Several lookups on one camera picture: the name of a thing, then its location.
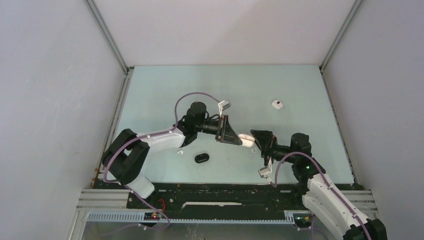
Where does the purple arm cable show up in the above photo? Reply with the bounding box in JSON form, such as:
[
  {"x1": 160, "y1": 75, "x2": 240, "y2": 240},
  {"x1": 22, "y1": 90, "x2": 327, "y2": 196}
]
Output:
[
  {"x1": 269, "y1": 151, "x2": 374, "y2": 240},
  {"x1": 103, "y1": 92, "x2": 222, "y2": 231}
]

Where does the aluminium frame rail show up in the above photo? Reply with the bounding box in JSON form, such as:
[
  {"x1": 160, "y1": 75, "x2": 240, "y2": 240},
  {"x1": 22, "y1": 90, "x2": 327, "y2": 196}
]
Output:
[{"x1": 76, "y1": 189, "x2": 378, "y2": 214}]

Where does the white cable duct strip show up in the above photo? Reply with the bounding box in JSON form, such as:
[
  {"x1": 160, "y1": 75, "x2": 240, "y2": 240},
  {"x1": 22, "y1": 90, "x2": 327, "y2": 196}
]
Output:
[{"x1": 86, "y1": 211, "x2": 296, "y2": 225}]

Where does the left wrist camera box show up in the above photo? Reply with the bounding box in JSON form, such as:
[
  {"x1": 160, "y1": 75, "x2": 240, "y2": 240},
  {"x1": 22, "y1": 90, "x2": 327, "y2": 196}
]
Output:
[{"x1": 217, "y1": 100, "x2": 231, "y2": 112}]

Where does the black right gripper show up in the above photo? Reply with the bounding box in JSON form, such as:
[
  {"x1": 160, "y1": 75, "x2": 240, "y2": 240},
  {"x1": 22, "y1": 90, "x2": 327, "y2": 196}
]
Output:
[{"x1": 250, "y1": 129, "x2": 298, "y2": 167}]

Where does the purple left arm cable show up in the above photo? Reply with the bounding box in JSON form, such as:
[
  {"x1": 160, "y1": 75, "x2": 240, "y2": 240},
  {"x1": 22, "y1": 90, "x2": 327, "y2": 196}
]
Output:
[{"x1": 103, "y1": 92, "x2": 222, "y2": 231}]

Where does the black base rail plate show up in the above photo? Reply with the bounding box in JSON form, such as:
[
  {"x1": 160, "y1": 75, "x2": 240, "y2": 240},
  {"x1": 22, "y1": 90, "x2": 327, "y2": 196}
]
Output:
[{"x1": 96, "y1": 180, "x2": 359, "y2": 221}]

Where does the white oval charging case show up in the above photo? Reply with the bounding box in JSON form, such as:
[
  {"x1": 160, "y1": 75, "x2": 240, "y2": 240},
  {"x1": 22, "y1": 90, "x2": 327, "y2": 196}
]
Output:
[{"x1": 238, "y1": 133, "x2": 256, "y2": 148}]

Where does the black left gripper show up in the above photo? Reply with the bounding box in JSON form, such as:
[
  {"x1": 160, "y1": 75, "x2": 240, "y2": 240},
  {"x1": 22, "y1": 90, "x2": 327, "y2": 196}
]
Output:
[{"x1": 195, "y1": 115, "x2": 242, "y2": 146}]

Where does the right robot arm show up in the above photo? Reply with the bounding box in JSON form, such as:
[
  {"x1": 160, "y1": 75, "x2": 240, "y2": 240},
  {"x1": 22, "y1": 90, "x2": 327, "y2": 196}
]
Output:
[{"x1": 250, "y1": 129, "x2": 388, "y2": 240}]

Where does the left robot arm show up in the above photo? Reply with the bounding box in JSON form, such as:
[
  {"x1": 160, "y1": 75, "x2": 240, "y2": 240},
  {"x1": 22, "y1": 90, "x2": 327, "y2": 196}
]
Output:
[{"x1": 101, "y1": 101, "x2": 243, "y2": 208}]

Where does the black oval charging case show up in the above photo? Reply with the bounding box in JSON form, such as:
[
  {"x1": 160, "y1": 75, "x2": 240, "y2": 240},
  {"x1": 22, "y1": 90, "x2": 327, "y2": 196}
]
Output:
[{"x1": 194, "y1": 153, "x2": 210, "y2": 164}]

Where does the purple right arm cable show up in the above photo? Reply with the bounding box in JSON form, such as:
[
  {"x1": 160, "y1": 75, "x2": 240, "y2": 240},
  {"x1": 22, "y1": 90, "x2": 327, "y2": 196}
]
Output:
[{"x1": 269, "y1": 151, "x2": 374, "y2": 240}]

